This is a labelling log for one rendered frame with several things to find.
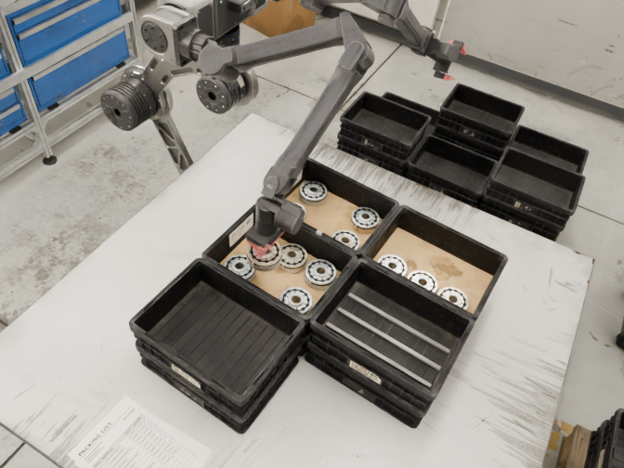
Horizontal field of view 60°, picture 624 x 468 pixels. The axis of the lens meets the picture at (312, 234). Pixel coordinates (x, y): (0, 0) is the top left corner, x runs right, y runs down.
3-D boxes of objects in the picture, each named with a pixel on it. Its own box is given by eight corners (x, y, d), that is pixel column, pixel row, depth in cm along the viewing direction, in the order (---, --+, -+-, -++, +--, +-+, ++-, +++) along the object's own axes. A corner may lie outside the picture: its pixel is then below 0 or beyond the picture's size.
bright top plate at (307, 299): (272, 302, 165) (272, 301, 164) (293, 282, 170) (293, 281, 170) (297, 320, 161) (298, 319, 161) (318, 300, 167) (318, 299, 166)
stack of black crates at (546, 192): (461, 240, 286) (489, 178, 253) (478, 207, 305) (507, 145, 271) (535, 274, 276) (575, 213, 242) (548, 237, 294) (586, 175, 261)
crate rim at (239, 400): (126, 328, 149) (125, 323, 147) (199, 260, 167) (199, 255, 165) (241, 409, 137) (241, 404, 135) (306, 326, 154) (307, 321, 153)
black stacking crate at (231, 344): (133, 345, 156) (126, 324, 147) (201, 279, 174) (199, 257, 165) (241, 422, 144) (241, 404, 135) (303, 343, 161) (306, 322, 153)
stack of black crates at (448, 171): (393, 210, 297) (407, 162, 272) (413, 179, 315) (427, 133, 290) (461, 240, 287) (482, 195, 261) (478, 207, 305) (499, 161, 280)
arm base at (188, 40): (195, 53, 155) (192, 13, 146) (218, 62, 153) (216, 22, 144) (175, 66, 150) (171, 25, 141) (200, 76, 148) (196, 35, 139)
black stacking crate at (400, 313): (305, 343, 162) (308, 322, 153) (354, 279, 179) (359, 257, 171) (423, 417, 149) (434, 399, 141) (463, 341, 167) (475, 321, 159)
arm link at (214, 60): (370, 15, 136) (360, 1, 127) (377, 69, 137) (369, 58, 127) (214, 58, 151) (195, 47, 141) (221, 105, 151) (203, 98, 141)
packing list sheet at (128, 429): (61, 461, 144) (60, 461, 143) (122, 392, 158) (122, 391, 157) (159, 531, 135) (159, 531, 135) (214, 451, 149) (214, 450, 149)
